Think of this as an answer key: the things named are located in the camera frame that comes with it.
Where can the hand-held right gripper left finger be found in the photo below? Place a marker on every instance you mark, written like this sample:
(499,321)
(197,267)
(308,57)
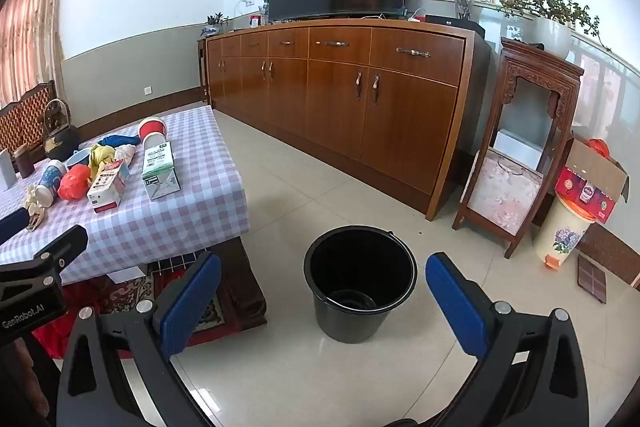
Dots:
(192,302)

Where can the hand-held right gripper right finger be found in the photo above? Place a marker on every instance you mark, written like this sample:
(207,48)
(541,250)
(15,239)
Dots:
(457,302)

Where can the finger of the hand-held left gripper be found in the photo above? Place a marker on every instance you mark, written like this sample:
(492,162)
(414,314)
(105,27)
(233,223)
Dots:
(12,224)
(65,244)

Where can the beige tissue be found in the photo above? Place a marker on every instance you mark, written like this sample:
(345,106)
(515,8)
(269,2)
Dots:
(34,207)

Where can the blue patterned paper cup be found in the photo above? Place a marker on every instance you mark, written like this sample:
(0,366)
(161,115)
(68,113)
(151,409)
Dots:
(50,179)

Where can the orange plastic bag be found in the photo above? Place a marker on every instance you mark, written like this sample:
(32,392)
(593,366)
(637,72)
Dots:
(74,182)

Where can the red and white carton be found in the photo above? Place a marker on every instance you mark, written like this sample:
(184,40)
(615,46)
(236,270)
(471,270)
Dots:
(107,187)

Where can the pale blue cup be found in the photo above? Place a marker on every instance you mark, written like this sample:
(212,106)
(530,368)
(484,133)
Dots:
(82,156)

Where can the yellow plastic bag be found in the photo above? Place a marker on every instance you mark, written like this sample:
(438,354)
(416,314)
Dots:
(102,154)

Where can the black plastic bucket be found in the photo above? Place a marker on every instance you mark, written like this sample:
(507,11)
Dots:
(350,319)

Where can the white plastic bag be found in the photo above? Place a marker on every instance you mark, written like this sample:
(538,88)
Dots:
(125,153)

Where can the blue cloth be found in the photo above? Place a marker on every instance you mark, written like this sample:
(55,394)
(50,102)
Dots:
(117,140)

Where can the green and white carton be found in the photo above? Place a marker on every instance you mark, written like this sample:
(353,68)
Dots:
(157,167)

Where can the red and white paper cup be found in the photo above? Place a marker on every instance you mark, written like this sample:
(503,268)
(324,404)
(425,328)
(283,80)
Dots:
(152,127)

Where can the person's left hand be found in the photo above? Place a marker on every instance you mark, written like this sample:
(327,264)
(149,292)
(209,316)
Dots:
(34,377)

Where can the dark checked cushion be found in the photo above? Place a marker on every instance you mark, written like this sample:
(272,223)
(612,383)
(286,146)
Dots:
(172,264)

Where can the white box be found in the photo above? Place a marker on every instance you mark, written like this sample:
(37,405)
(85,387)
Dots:
(6,169)

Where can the black iron teapot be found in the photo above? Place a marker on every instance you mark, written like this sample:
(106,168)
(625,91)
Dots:
(60,142)

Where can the checkered tablecloth table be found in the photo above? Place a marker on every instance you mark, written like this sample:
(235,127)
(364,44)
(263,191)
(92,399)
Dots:
(200,197)

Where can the pink floral bag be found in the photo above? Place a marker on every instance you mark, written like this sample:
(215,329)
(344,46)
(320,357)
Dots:
(505,197)

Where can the cream floral pedal bin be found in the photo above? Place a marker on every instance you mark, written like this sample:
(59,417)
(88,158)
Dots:
(562,232)

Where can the brown doormat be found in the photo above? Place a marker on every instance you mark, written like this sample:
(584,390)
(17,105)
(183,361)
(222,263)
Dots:
(617,252)

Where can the red printed cardboard box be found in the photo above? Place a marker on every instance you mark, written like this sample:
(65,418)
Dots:
(595,177)

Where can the beige curtain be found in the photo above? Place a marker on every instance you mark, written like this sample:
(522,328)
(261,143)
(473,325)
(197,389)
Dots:
(30,32)

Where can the wooden sideboard cabinet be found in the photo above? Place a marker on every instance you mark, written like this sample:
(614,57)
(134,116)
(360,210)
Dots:
(400,117)

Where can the orange bag in cardboard box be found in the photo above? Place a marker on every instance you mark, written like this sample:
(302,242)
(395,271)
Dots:
(599,148)

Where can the carved wooden plant stand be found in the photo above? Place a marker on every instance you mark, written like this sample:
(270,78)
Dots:
(542,72)

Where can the small plant in patterned pot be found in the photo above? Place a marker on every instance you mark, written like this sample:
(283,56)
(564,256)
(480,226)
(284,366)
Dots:
(212,31)

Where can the black set-top box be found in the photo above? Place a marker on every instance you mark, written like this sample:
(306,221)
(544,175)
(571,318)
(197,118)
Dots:
(450,21)

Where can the large plant in white pot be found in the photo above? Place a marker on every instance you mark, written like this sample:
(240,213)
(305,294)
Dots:
(550,34)

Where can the small red box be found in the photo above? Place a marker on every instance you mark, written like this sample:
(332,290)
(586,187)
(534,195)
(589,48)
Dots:
(255,21)

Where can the glass vase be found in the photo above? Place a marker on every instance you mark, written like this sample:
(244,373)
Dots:
(464,4)

